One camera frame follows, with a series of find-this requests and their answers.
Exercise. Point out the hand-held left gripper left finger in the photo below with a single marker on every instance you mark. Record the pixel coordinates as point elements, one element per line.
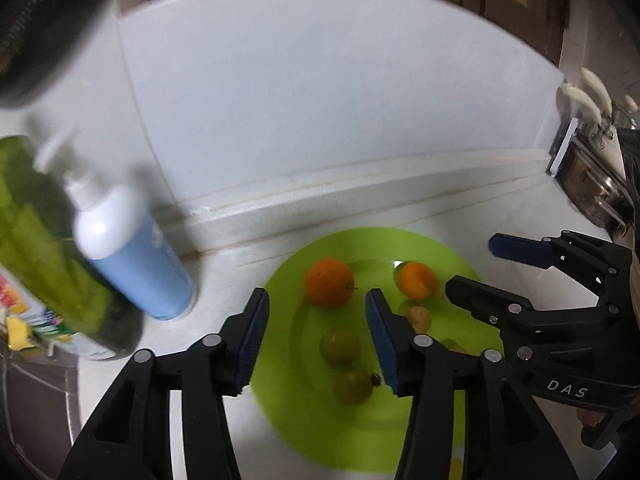
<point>252,340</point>

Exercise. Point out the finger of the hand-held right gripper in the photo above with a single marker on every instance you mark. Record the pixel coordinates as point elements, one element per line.
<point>515,250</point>
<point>480,296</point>

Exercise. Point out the large orange tangerine with stem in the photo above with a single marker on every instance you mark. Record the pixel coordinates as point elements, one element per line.
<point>329,282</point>

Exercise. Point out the blue white pump bottle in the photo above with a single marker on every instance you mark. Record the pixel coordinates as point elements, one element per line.
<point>130,260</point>

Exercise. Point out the small dark green fruit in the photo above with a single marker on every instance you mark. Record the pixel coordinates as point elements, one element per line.
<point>340,345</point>

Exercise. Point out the small green fruit with stem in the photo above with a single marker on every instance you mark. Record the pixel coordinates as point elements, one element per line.
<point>354,386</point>

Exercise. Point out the green dish soap bottle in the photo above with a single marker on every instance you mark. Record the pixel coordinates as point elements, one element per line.
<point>40,260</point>

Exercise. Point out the white pot rack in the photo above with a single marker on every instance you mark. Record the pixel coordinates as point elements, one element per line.
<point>562,147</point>

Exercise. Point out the green plate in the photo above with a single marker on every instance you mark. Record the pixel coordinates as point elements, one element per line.
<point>290,360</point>

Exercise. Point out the large steel pot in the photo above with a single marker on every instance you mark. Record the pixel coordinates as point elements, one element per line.
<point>595,185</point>

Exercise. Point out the person's right hand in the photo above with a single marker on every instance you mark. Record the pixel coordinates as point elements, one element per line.
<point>590,417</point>

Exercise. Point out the small orange tangerine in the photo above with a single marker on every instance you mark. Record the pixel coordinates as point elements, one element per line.
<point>416,280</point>

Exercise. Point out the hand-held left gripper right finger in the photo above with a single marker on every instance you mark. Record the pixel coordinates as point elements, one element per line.
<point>382,340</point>

